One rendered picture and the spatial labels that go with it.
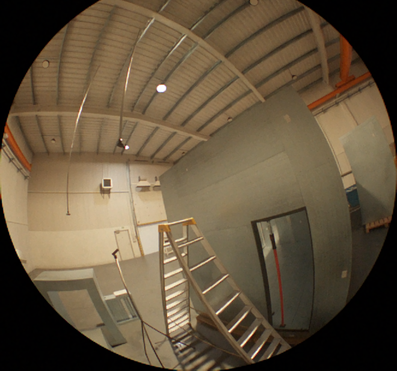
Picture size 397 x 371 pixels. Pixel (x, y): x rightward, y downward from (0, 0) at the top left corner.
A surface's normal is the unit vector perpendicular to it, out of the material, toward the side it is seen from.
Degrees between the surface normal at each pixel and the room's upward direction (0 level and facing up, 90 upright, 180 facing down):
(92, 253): 90
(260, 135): 90
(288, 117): 90
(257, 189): 90
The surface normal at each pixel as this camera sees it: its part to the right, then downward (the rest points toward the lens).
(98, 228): 0.65, -0.36
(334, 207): -0.72, -0.02
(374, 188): -0.90, 0.11
